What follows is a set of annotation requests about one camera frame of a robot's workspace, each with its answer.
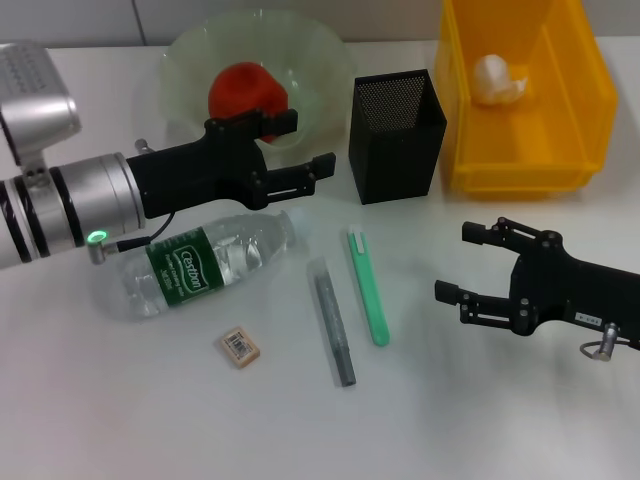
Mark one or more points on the beige eraser with barcode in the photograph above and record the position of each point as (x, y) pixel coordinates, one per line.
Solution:
(240, 347)

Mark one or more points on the white paper ball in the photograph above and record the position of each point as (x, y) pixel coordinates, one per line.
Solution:
(495, 80)

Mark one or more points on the black mesh pen holder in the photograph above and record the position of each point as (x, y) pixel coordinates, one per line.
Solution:
(395, 150)

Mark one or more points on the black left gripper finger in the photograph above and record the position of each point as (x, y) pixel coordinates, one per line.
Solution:
(300, 177)
(275, 122)

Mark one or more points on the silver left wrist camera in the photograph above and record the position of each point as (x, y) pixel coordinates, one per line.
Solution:
(35, 100)

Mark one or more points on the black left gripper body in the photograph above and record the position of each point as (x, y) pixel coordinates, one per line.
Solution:
(200, 170)

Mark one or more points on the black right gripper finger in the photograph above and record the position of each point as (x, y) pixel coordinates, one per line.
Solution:
(500, 235)
(485, 310)

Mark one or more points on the green pen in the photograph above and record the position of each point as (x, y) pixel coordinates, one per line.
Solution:
(370, 295)

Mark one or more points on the clear green-label water bottle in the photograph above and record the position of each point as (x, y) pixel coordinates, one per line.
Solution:
(230, 255)

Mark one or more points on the yellow plastic bin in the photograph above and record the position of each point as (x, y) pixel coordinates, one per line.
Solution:
(575, 125)

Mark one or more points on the grey pen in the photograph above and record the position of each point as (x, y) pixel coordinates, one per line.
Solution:
(332, 320)

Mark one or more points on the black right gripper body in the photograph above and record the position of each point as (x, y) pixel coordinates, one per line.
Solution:
(575, 290)

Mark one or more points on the pale green glass fruit bowl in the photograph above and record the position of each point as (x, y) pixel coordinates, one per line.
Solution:
(315, 70)

